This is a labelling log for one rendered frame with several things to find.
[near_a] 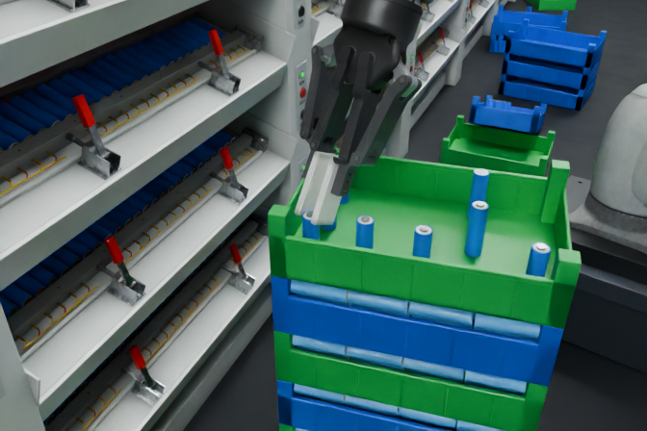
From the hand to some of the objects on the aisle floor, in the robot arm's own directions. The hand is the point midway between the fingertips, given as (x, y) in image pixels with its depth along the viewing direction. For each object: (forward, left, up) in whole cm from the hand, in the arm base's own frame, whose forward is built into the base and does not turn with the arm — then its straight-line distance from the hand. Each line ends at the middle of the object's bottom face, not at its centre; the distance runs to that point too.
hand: (323, 188), depth 64 cm
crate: (+32, -124, -48) cm, 137 cm away
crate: (+35, -138, -42) cm, 149 cm away
